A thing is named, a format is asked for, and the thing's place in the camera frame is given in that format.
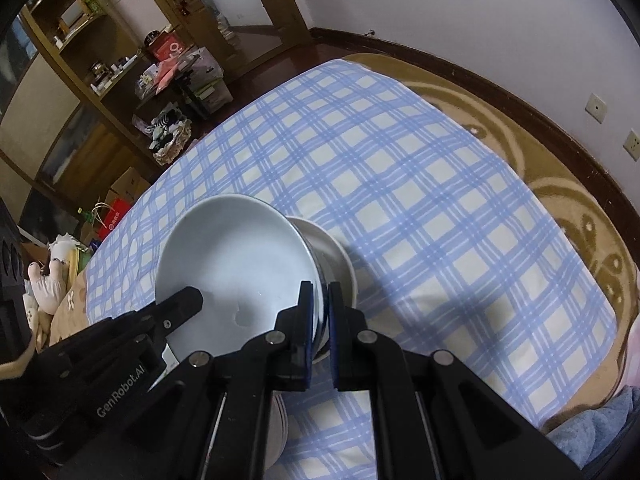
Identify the red patterned bowl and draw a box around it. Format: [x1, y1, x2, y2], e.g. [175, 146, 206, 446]
[155, 194, 331, 361]

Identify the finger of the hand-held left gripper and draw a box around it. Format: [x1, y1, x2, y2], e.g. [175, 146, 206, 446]
[90, 286, 205, 362]

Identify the white cherry print plate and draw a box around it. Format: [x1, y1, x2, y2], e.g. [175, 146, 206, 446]
[269, 394, 291, 468]

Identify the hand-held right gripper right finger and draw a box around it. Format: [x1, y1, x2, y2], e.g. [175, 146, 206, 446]
[327, 280, 583, 480]

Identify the white frilly plush toy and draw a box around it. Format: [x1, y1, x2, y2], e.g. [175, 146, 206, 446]
[47, 234, 83, 261]

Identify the translucent storage box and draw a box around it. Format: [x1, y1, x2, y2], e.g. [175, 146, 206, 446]
[190, 47, 233, 113]

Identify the small folding table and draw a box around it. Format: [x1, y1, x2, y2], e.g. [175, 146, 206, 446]
[135, 60, 226, 121]

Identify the yellow green object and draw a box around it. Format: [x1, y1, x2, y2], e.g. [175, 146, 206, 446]
[70, 247, 93, 276]

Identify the pink packet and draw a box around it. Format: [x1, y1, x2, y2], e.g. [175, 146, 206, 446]
[155, 60, 183, 93]

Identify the large white bowl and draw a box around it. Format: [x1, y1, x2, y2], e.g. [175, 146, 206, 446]
[285, 216, 357, 313]

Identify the cream plush toy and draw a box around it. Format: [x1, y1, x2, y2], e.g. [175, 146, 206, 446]
[22, 290, 42, 331]

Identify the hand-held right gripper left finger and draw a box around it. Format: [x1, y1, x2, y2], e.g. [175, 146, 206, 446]
[57, 280, 318, 480]

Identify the blue checked tablecloth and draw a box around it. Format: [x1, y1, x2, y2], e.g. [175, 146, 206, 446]
[85, 57, 618, 480]

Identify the red box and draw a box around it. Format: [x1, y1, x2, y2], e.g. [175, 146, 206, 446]
[150, 32, 193, 63]

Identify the wooden door with glass panel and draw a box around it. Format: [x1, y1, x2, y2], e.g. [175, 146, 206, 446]
[127, 0, 311, 78]

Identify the cardboard box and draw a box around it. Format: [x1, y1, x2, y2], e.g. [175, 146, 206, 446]
[107, 167, 151, 206]

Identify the wooden wardrobe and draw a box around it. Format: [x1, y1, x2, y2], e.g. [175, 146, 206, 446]
[0, 10, 156, 201]

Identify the wicker basket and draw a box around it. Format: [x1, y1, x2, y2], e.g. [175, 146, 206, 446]
[132, 102, 193, 166]

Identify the red paper bag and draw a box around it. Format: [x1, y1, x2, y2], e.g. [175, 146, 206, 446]
[95, 197, 133, 241]

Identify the wooden corner shelf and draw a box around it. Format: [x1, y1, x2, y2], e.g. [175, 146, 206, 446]
[20, 0, 166, 111]

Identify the wooden picture frame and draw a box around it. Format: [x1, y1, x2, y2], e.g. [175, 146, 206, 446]
[57, 0, 86, 28]

